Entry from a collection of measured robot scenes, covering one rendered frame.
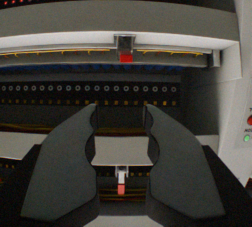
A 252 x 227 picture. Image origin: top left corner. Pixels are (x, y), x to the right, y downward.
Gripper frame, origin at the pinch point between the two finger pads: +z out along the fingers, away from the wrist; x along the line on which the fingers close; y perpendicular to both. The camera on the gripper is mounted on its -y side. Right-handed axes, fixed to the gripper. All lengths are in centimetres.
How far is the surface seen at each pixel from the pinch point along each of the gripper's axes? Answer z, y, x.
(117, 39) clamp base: 14.5, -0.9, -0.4
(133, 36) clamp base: 15.0, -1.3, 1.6
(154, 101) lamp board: 26.9, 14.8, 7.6
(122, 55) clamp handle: 8.3, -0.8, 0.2
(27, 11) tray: 15.9, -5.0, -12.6
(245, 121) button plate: 12.2, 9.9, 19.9
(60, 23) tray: 14.8, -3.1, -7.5
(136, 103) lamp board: 26.7, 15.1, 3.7
